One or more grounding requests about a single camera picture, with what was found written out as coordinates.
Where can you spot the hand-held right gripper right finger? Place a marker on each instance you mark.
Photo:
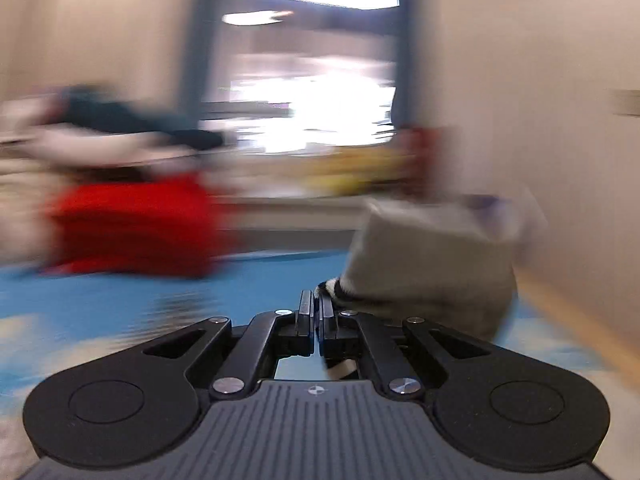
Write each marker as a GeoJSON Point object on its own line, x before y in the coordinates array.
{"type": "Point", "coordinates": [327, 317]}

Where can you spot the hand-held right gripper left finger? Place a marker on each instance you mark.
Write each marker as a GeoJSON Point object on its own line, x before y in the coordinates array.
{"type": "Point", "coordinates": [306, 316]}

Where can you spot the white garment with striped cuffs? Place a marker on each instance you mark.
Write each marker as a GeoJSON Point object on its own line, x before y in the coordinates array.
{"type": "Point", "coordinates": [430, 255]}

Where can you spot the yellow cloth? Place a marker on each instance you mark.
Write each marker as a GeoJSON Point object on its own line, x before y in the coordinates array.
{"type": "Point", "coordinates": [350, 172]}

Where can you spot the red cloth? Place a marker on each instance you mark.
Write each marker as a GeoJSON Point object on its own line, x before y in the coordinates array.
{"type": "Point", "coordinates": [135, 225]}

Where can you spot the window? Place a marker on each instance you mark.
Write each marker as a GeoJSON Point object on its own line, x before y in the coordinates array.
{"type": "Point", "coordinates": [310, 65]}

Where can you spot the dark teal cloth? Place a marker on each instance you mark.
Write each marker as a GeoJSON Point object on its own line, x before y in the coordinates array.
{"type": "Point", "coordinates": [125, 115]}

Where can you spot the white cloth pile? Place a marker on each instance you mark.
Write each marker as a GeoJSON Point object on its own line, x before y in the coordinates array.
{"type": "Point", "coordinates": [75, 152]}

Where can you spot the wooden bed frame edge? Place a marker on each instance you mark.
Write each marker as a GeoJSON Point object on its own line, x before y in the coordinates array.
{"type": "Point", "coordinates": [565, 315]}

